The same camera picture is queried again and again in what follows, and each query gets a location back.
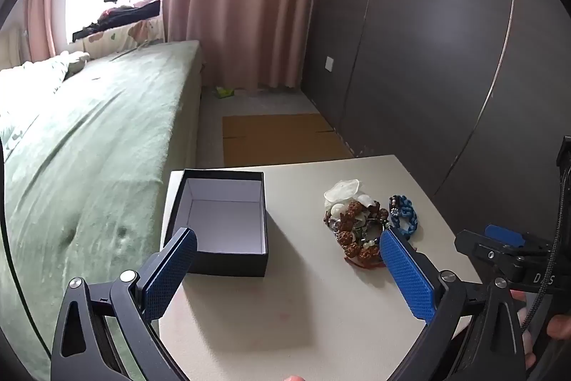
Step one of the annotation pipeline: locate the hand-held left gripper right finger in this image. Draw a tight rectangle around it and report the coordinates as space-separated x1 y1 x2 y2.
379 227 528 381

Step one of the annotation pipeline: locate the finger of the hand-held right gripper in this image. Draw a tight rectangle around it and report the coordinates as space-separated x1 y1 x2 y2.
484 224 551 253
455 230 527 281

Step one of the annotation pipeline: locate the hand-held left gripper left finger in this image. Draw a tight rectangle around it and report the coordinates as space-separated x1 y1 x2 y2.
51 227 199 381

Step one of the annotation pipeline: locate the blue braided bracelet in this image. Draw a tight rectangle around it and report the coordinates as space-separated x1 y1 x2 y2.
388 195 420 238

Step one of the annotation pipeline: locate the red string bracelet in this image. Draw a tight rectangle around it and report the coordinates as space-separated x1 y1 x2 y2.
343 255 387 271

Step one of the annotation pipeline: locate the black box with white inside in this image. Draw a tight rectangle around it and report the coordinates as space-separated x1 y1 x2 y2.
161 169 269 278

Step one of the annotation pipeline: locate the brown bead bracelet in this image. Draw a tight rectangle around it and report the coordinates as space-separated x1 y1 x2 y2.
323 201 390 268

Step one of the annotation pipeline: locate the white pearl bracelet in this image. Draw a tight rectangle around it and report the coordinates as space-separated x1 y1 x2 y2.
328 202 380 250

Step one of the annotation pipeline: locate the person's right hand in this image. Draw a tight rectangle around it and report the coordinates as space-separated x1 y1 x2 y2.
509 289 571 369

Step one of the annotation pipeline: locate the white organza pouch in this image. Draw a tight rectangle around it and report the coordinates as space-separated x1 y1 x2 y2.
323 179 376 217

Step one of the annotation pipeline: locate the bed with green sheet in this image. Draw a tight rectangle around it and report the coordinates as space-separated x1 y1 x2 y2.
0 39 203 369

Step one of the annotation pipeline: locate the flat brown cardboard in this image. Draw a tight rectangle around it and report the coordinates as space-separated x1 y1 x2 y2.
222 113 358 166

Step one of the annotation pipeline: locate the dark grey wardrobe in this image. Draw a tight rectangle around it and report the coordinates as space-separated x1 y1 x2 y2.
303 0 571 240

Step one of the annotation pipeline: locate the pale green quilt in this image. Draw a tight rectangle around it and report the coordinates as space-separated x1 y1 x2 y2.
0 51 93 97

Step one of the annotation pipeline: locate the floral bedding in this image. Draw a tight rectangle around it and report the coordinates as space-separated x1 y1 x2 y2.
74 17 166 52

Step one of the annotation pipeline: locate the dark clothes pile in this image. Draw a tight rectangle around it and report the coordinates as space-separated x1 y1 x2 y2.
71 1 161 41

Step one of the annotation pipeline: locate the wide pink curtain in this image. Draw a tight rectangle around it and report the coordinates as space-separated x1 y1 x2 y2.
161 0 334 91

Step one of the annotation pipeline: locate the narrow pink curtain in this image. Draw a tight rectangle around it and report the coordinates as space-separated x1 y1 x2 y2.
22 0 73 62

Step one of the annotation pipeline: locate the black braided cable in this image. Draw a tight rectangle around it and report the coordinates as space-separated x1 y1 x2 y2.
526 167 571 335

